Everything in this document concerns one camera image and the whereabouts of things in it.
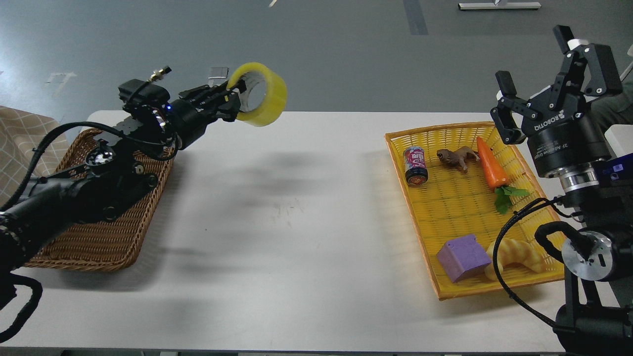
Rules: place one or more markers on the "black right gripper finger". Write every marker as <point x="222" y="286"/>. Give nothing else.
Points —
<point x="588" y="70"/>
<point x="507" y="104"/>

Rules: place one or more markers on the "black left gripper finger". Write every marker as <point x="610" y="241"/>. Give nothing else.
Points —
<point x="224" y="107"/>
<point x="208" y="91"/>

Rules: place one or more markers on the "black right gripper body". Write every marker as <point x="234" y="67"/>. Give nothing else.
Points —
<point x="563" y="138"/>

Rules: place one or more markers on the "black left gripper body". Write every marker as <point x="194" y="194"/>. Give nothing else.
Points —
<point x="186" y="121"/>

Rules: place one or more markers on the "yellow tape roll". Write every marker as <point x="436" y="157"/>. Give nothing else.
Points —
<point x="262" y="94"/>

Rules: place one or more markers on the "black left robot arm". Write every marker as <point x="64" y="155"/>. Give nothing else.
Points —
<point x="148" y="127"/>

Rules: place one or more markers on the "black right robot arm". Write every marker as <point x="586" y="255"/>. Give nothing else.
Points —
<point x="596" y="319"/>

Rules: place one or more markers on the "brown toy animal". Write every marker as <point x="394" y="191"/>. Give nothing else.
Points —
<point x="457" y="159"/>

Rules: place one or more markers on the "orange toy carrot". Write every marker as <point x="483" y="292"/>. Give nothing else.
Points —
<point x="497" y="179"/>

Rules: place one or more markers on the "yellow plastic basket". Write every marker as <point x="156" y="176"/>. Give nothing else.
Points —
<point x="452" y="204"/>

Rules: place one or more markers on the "white stand base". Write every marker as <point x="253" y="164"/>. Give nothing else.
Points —
<point x="499" y="5"/>

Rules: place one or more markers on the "small soda can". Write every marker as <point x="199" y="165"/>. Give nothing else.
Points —
<point x="416" y="172"/>

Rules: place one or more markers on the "toy croissant bread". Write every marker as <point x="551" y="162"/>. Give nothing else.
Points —
<point x="517" y="261"/>

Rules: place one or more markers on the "brown wicker basket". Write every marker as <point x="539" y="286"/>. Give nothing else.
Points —
<point x="99" y="222"/>

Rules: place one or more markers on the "purple foam block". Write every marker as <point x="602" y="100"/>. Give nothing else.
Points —
<point x="463" y="258"/>

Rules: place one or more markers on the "beige checkered cloth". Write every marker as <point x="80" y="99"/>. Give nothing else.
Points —
<point x="20" y="133"/>

